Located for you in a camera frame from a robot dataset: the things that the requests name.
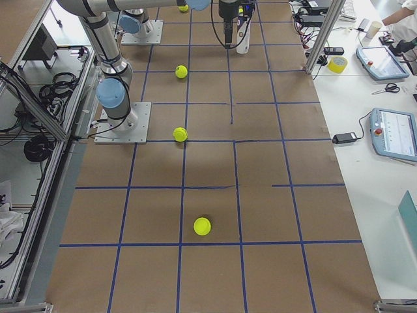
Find tennis ball with black print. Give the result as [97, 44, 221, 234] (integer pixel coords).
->
[173, 127, 188, 142]

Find blue white tennis ball can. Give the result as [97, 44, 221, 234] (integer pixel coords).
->
[236, 14, 251, 55]

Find near teach pendant tablet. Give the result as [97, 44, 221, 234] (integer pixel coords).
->
[369, 108, 416, 162]

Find coiled black cables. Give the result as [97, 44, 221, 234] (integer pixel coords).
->
[23, 134, 55, 162]

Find black remote phone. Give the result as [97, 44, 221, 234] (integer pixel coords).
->
[323, 47, 345, 55]

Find brown paper mat blue grid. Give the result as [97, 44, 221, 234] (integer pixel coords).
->
[46, 1, 378, 312]

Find teal folder corner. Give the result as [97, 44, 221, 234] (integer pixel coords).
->
[398, 190, 416, 239]

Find white crumpled cloth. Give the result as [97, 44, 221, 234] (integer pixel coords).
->
[0, 181, 24, 258]

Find aluminium frame post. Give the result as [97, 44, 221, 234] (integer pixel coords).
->
[304, 0, 345, 74]

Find teach pendant tablet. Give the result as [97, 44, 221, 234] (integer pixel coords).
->
[356, 46, 409, 80]
[369, 108, 416, 162]

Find paper cup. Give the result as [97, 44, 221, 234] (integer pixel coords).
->
[366, 21, 382, 39]

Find black handled scissors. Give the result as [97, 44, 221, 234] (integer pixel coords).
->
[372, 83, 400, 95]

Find black power adapter brick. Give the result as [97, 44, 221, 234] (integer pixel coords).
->
[332, 132, 358, 144]

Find tennis ball centre left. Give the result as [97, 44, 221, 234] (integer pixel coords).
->
[193, 217, 212, 236]

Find yellow tape roll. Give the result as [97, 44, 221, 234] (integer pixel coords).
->
[328, 56, 348, 74]

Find far teach pendant tablet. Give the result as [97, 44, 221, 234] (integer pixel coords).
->
[356, 46, 409, 80]

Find tennis ball near far base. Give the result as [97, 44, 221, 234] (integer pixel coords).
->
[175, 65, 188, 79]

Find person in white coat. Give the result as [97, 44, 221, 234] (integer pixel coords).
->
[382, 0, 416, 75]

